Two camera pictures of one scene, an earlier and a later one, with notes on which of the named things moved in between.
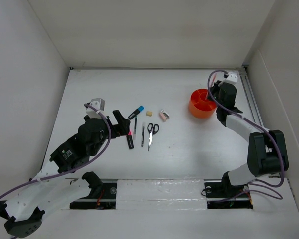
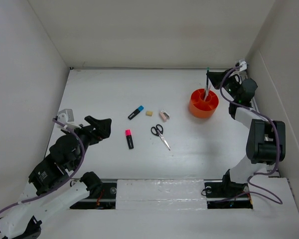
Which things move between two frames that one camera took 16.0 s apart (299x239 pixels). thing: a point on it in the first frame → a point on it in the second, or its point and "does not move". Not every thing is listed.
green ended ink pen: x=135 y=125 → x=207 y=80
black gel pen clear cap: x=143 y=126 → x=207 y=92
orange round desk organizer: x=200 y=105 does not move
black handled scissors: x=153 y=129 → x=158 y=131
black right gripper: x=216 y=86 → x=215 y=78
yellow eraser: x=149 y=113 does not move
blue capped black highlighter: x=140 y=109 does not move
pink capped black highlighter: x=130 y=140 does not move
